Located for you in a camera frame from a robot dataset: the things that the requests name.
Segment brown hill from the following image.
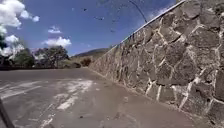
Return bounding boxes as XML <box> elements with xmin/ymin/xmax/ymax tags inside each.
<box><xmin>68</xmin><ymin>47</ymin><xmax>113</xmax><ymax>68</ymax></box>

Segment brown bush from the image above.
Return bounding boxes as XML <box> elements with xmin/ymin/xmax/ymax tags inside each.
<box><xmin>79</xmin><ymin>57</ymin><xmax>93</xmax><ymax>68</ymax></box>

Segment grey asphalt road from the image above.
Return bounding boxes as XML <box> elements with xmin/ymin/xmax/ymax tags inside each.
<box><xmin>0</xmin><ymin>67</ymin><xmax>214</xmax><ymax>128</ymax></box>

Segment group of trees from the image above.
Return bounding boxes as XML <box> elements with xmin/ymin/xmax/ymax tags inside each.
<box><xmin>0</xmin><ymin>33</ymin><xmax>83</xmax><ymax>70</ymax></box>

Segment stone retaining wall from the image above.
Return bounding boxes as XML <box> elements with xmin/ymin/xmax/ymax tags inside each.
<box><xmin>88</xmin><ymin>0</ymin><xmax>224</xmax><ymax>128</ymax></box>

